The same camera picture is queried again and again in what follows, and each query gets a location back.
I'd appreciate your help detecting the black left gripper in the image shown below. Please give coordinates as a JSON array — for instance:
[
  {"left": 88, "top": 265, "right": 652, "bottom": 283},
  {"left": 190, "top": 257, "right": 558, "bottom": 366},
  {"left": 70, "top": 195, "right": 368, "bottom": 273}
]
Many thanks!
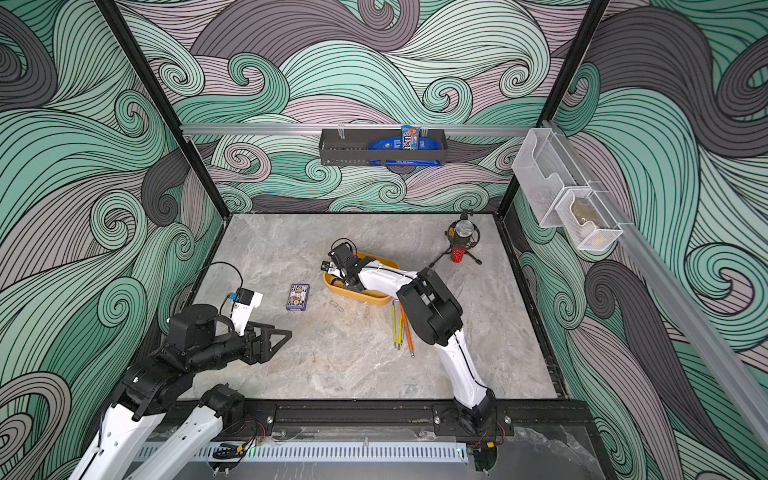
[{"left": 190, "top": 318, "right": 291, "bottom": 373}]

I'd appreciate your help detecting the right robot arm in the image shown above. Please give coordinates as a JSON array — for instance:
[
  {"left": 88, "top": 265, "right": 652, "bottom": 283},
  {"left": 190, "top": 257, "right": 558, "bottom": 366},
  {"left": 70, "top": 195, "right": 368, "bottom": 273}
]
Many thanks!
[{"left": 321, "top": 253, "right": 496, "bottom": 436}]

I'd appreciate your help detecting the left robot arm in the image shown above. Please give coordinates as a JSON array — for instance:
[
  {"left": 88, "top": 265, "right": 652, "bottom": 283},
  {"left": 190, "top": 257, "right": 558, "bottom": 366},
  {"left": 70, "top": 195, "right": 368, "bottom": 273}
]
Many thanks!
[{"left": 71, "top": 304, "right": 292, "bottom": 479}]

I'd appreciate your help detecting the yellow plastic storage box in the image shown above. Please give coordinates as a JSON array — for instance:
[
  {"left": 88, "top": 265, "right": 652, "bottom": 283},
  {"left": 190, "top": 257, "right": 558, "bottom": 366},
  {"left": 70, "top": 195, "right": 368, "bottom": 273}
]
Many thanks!
[{"left": 322, "top": 251, "right": 401, "bottom": 307}]

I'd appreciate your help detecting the blue playing cards box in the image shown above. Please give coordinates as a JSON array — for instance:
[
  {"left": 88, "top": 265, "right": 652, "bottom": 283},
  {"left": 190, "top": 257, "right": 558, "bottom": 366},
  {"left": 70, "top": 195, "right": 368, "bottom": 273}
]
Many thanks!
[{"left": 286, "top": 283, "right": 310, "bottom": 311}]

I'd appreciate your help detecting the black tripod microphone stand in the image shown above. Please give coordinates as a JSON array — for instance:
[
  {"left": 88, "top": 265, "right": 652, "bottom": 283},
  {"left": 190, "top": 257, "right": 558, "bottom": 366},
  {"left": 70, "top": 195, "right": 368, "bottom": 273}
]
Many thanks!
[{"left": 429, "top": 211, "right": 483, "bottom": 268}]

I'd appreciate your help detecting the blue snack packet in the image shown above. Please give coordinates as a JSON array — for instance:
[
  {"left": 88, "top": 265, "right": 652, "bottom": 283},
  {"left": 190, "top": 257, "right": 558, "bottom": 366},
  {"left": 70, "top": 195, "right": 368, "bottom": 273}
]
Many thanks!
[{"left": 368, "top": 126, "right": 444, "bottom": 166}]

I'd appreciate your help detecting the small clear bin with contents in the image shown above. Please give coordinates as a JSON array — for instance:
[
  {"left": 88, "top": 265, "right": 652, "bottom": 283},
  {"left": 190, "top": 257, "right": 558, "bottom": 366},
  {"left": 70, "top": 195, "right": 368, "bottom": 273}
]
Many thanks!
[{"left": 555, "top": 187, "right": 622, "bottom": 253}]

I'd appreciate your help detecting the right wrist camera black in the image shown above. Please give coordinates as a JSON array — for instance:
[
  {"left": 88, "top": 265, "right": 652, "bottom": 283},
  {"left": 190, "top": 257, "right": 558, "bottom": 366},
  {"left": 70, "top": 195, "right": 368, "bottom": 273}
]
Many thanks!
[{"left": 329, "top": 239, "right": 359, "bottom": 270}]

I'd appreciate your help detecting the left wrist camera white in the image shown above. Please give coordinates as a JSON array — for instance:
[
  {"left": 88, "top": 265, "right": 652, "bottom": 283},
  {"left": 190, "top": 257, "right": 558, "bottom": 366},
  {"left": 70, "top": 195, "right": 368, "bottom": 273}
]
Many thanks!
[{"left": 229, "top": 287, "right": 263, "bottom": 336}]

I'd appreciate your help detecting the black left camera cable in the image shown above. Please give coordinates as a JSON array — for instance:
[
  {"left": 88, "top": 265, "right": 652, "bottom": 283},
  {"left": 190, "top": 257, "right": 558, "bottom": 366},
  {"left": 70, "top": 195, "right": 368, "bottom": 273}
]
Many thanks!
[{"left": 206, "top": 261, "right": 245, "bottom": 313}]

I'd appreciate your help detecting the black wall shelf basket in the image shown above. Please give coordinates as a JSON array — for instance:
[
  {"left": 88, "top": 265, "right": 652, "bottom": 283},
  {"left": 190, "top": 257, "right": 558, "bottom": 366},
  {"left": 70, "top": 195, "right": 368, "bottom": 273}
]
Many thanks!
[{"left": 319, "top": 125, "right": 448, "bottom": 167}]

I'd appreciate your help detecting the white slotted cable duct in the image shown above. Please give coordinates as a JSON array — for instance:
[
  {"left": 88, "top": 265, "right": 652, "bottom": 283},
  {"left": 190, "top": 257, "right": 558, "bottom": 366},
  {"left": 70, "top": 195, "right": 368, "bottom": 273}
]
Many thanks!
[{"left": 131, "top": 442, "right": 469, "bottom": 464}]

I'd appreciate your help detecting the aluminium back rail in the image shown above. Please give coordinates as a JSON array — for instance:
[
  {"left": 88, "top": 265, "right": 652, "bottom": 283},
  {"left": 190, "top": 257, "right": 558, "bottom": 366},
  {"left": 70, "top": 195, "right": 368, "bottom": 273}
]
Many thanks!
[{"left": 181, "top": 122, "right": 532, "bottom": 137}]

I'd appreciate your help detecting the aluminium rail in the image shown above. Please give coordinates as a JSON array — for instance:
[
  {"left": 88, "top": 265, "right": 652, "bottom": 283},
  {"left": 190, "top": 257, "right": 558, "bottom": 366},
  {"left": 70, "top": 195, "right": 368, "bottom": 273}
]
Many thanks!
[
  {"left": 542, "top": 119, "right": 768, "bottom": 433},
  {"left": 181, "top": 122, "right": 532, "bottom": 137}
]

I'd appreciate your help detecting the clear plastic wall bin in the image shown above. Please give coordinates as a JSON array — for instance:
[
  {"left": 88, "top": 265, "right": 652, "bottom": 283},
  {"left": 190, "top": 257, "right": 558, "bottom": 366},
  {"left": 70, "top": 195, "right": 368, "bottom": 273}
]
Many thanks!
[{"left": 513, "top": 128, "right": 587, "bottom": 228}]

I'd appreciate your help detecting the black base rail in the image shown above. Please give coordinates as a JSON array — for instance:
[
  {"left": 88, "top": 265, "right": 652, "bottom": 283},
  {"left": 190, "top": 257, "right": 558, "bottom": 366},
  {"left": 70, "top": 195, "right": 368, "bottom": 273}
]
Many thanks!
[{"left": 216, "top": 399, "right": 592, "bottom": 440}]

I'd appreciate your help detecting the black frame corner post left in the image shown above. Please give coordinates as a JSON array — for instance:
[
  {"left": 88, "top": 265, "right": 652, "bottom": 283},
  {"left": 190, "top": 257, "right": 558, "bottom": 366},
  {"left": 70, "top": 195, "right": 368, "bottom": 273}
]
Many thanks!
[{"left": 94, "top": 0, "right": 231, "bottom": 220}]

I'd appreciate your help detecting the black frame corner post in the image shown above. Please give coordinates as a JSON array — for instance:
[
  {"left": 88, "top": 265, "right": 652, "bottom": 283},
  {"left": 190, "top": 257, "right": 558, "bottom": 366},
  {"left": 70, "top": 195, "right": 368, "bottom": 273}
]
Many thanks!
[
  {"left": 94, "top": 0, "right": 231, "bottom": 220},
  {"left": 496, "top": 0, "right": 613, "bottom": 217}
]

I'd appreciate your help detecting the black frame corner post right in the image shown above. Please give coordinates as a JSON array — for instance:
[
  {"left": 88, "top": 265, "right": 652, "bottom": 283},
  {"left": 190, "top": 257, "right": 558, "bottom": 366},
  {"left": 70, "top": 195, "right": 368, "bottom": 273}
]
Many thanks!
[{"left": 496, "top": 0, "right": 613, "bottom": 217}]

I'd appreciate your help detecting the aluminium right rail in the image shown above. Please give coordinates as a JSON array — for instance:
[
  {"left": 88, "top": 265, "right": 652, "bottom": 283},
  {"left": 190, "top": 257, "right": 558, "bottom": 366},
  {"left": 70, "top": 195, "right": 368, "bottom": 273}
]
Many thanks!
[{"left": 542, "top": 119, "right": 768, "bottom": 433}]

